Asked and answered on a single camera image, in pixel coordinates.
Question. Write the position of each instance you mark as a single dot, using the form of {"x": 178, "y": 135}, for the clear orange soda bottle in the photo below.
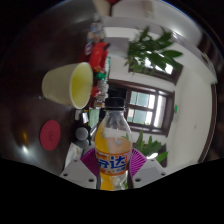
{"x": 113, "y": 146}

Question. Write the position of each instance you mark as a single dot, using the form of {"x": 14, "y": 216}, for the white printed leaflet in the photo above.
{"x": 73, "y": 154}

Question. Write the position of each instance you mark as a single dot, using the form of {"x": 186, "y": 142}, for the pale yellow paper cup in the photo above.
{"x": 60, "y": 85}

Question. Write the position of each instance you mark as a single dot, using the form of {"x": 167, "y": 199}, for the black monitor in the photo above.
{"x": 115, "y": 93}

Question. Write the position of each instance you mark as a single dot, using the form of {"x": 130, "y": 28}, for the red box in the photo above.
{"x": 98, "y": 56}

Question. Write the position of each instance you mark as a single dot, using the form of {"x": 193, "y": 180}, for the slim potted plant, white pot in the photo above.
{"x": 150, "y": 50}

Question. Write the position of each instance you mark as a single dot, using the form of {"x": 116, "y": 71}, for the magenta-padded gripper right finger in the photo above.
{"x": 148, "y": 172}

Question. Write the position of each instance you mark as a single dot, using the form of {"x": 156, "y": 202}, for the dark framed window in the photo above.
{"x": 168, "y": 69}

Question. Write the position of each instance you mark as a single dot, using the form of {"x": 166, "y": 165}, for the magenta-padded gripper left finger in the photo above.
{"x": 77, "y": 173}

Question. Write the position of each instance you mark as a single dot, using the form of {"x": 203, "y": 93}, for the bushy potted plant, white pot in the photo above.
{"x": 150, "y": 148}

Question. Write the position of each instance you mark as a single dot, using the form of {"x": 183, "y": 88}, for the green exit sign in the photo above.
{"x": 175, "y": 108}

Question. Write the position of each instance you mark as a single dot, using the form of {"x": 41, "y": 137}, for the colourful printed sheet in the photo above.
{"x": 94, "y": 31}

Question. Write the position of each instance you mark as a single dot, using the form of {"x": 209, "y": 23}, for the flat round red coaster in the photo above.
{"x": 50, "y": 135}

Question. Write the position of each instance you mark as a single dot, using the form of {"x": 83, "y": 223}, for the grey round microphone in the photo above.
{"x": 81, "y": 133}
{"x": 82, "y": 144}

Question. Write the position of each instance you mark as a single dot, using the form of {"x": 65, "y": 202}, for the brown snack box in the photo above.
{"x": 102, "y": 89}

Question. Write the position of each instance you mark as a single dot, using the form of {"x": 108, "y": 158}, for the dark wooden double door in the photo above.
{"x": 146, "y": 108}

